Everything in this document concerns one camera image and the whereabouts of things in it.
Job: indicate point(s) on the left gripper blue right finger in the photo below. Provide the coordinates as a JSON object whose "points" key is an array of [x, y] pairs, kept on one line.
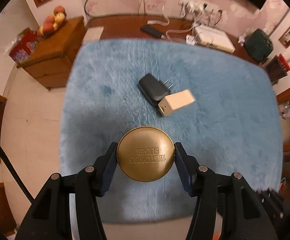
{"points": [[184, 168]]}

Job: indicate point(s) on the beige rectangular box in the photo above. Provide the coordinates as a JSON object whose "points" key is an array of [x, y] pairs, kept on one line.
{"points": [[173, 102]]}

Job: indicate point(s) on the black power adapter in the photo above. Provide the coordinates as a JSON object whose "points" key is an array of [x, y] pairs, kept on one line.
{"points": [[154, 90]]}

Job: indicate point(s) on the dark waste bin red lid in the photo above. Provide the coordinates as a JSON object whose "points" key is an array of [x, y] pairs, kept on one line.
{"points": [[277, 68]]}

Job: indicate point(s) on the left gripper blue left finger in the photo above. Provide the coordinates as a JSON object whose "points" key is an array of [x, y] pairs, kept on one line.
{"points": [[107, 168]]}

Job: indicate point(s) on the dark green heater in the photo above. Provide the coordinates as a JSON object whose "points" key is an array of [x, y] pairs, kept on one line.
{"points": [[258, 45]]}

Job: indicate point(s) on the blue fluffy table cloth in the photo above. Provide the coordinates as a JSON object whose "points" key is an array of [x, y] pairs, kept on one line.
{"points": [[233, 125]]}

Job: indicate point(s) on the red tissue box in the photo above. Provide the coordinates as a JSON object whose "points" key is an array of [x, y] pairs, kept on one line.
{"points": [[23, 46]]}

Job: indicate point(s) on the wooden tv bench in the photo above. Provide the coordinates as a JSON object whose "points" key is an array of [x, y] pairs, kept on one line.
{"points": [[128, 26]]}

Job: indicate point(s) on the fruit pile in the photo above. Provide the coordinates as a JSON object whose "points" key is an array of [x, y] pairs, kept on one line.
{"points": [[53, 22]]}

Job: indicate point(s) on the gold round tin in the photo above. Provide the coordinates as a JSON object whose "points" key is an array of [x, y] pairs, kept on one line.
{"points": [[145, 154]]}

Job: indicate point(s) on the wooden side cabinet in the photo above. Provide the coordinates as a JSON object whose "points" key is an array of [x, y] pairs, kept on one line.
{"points": [[51, 62]]}

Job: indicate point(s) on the white set-top box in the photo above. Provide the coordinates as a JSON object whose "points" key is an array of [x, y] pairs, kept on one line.
{"points": [[211, 37]]}

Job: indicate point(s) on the black remote control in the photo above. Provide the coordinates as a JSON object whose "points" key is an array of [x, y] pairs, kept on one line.
{"points": [[148, 29]]}

